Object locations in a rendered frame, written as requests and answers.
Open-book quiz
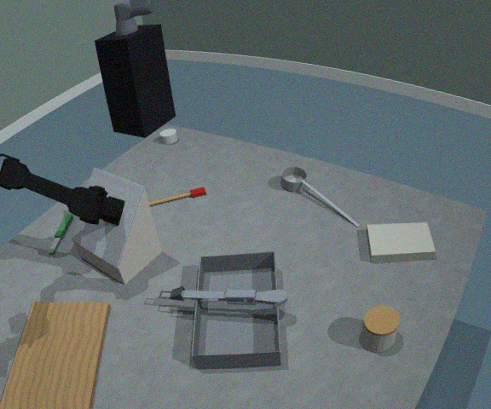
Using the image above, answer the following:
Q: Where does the white short cylinder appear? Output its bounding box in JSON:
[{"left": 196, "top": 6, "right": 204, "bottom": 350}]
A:
[{"left": 159, "top": 129, "right": 178, "bottom": 145}]

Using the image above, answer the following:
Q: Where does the wooden board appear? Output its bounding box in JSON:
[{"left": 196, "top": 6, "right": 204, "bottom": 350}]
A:
[{"left": 0, "top": 302, "right": 110, "bottom": 409}]

